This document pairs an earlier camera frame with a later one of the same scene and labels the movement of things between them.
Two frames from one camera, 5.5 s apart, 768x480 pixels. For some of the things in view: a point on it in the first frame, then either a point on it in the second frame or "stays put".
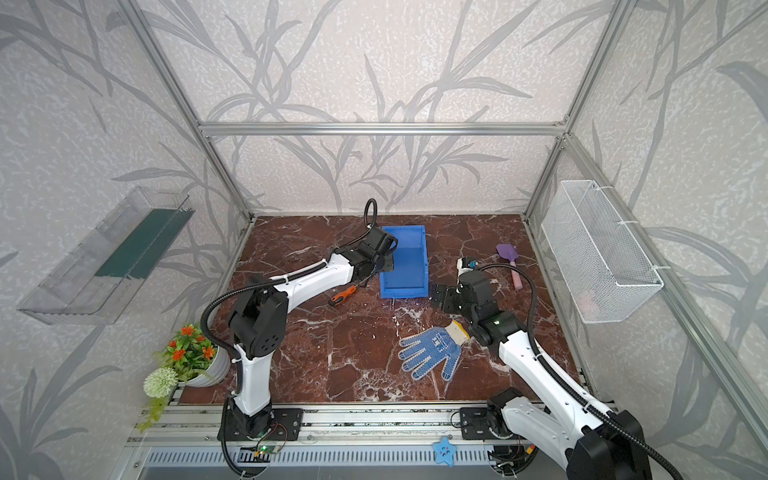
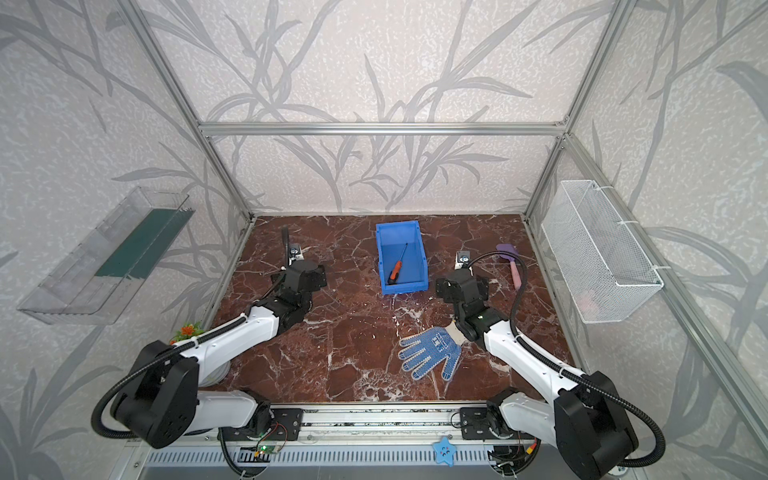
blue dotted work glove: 434,346 stays put
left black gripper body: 383,253 to 288,260
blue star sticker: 444,452 stays put
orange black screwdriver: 339,298 to 393,276
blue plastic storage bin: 409,277 stays put
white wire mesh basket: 610,279 stays put
